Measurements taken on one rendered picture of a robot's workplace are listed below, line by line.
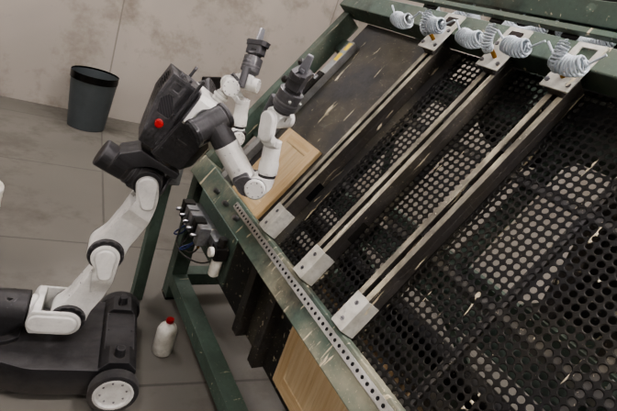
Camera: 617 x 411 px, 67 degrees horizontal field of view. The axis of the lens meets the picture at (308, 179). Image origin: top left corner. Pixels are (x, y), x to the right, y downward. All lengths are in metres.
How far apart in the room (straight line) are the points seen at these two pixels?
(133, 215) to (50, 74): 3.99
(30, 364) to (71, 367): 0.15
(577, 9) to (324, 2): 4.23
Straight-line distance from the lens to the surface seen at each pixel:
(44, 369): 2.27
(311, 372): 2.02
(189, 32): 5.82
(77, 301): 2.26
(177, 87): 1.81
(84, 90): 5.20
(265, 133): 1.65
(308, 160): 2.09
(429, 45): 2.05
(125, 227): 2.06
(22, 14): 5.79
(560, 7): 2.45
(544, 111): 1.66
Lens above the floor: 1.74
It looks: 18 degrees down
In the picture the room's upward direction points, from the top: 20 degrees clockwise
